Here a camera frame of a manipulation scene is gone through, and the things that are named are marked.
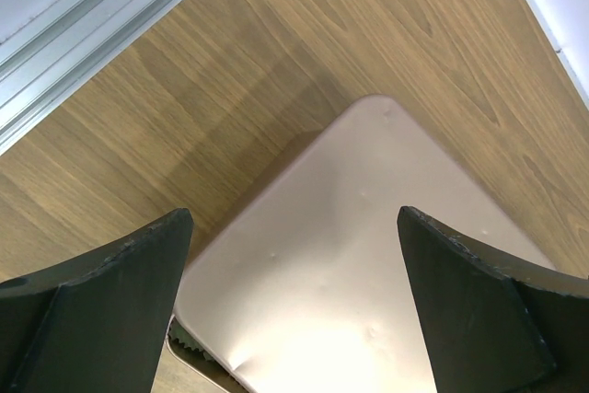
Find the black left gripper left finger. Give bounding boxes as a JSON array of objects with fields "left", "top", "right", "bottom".
[{"left": 1, "top": 208, "right": 193, "bottom": 392}]

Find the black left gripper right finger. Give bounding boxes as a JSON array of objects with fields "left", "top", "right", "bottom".
[{"left": 397, "top": 206, "right": 588, "bottom": 392}]

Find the brown tin lid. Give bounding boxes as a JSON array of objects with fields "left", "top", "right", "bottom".
[{"left": 174, "top": 95, "right": 550, "bottom": 392}]

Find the brown cookie tin box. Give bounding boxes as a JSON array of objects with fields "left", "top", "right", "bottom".
[{"left": 166, "top": 316, "right": 247, "bottom": 393}]

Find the aluminium frame profile left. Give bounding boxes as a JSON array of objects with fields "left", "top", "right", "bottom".
[{"left": 1, "top": 0, "right": 181, "bottom": 151}]

